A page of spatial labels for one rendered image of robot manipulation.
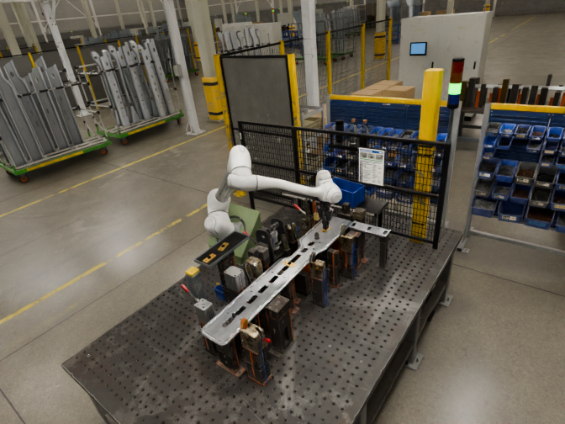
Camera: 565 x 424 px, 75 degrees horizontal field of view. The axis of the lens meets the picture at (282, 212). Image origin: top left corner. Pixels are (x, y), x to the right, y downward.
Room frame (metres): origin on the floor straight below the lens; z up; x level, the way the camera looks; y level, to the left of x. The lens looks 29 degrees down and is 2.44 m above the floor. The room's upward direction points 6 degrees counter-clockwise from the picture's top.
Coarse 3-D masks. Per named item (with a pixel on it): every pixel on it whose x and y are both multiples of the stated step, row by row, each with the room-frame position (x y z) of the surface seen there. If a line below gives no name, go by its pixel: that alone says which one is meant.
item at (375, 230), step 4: (356, 224) 2.31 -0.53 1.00; (360, 224) 2.31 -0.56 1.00; (364, 224) 2.30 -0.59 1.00; (352, 228) 2.26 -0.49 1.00; (356, 228) 2.25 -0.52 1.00; (360, 228) 2.25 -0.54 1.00; (364, 228) 2.24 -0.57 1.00; (372, 228) 2.23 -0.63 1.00; (376, 228) 2.23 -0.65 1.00; (380, 228) 2.22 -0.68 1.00; (364, 232) 2.20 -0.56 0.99; (368, 232) 2.18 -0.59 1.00; (372, 232) 2.18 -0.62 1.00; (376, 232) 2.17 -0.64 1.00; (380, 232) 2.17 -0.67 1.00; (388, 232) 2.16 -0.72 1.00; (380, 236) 2.13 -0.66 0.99
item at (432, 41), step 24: (408, 24) 8.36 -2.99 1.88; (432, 24) 8.04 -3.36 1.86; (456, 24) 7.75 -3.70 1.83; (480, 24) 7.47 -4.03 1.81; (408, 48) 8.34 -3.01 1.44; (432, 48) 8.01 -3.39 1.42; (456, 48) 7.72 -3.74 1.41; (480, 48) 7.43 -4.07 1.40; (408, 72) 8.31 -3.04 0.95; (480, 72) 7.58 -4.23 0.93
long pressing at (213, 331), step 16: (320, 224) 2.37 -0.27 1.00; (336, 224) 2.34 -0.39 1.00; (304, 240) 2.18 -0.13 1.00; (320, 240) 2.15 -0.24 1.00; (304, 256) 1.99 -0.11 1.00; (272, 272) 1.86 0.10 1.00; (288, 272) 1.84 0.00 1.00; (256, 288) 1.72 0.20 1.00; (272, 288) 1.71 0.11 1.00; (240, 304) 1.60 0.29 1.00; (256, 304) 1.58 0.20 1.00; (224, 320) 1.49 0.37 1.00; (240, 320) 1.47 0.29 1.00; (208, 336) 1.39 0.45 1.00; (224, 336) 1.37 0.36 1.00
